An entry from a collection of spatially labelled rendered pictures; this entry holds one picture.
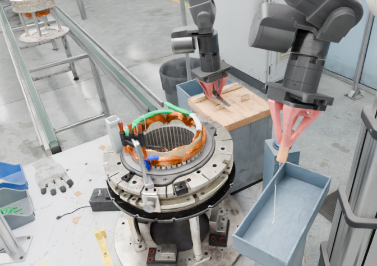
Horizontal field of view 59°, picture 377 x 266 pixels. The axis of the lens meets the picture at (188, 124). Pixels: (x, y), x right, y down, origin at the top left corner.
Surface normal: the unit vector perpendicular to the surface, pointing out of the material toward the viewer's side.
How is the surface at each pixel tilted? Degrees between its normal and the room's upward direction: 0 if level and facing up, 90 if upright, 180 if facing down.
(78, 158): 0
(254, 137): 90
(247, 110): 0
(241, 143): 90
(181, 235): 0
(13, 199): 88
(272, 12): 25
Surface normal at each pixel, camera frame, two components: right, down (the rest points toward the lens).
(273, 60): 0.50, 0.45
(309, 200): -0.09, -0.82
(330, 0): -0.08, 0.83
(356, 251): -0.12, 0.56
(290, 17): 0.10, -0.54
